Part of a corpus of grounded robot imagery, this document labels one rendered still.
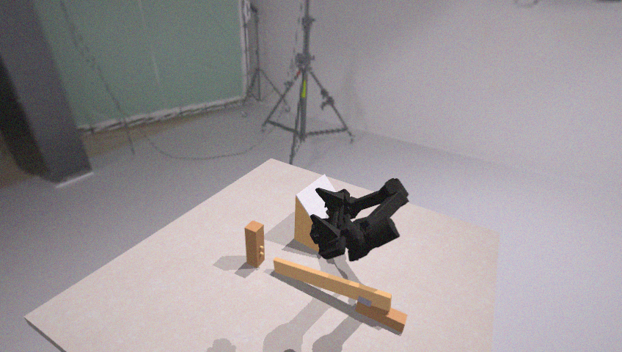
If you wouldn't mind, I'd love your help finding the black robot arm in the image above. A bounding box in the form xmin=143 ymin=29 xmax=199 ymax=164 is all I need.
xmin=343 ymin=178 xmax=409 ymax=261

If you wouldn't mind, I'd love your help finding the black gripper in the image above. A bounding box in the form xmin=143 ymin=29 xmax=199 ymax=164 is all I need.
xmin=310 ymin=188 xmax=362 ymax=259

